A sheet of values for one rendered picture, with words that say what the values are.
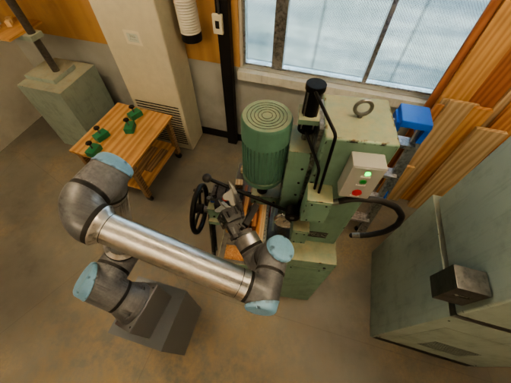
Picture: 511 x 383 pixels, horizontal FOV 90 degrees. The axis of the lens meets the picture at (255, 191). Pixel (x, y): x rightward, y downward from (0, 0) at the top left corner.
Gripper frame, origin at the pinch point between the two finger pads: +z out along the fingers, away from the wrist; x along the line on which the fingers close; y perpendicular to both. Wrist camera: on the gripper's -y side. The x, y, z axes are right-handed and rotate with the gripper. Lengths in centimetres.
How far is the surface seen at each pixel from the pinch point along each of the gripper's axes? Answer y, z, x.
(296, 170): -19.9, -9.9, -19.4
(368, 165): -23, -24, -42
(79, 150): 37, 119, 111
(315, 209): -19.3, -25.3, -16.8
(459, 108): -164, -10, -28
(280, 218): -19.9, -18.9, 5.5
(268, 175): -12.8, -5.2, -12.1
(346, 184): -22.0, -24.8, -32.2
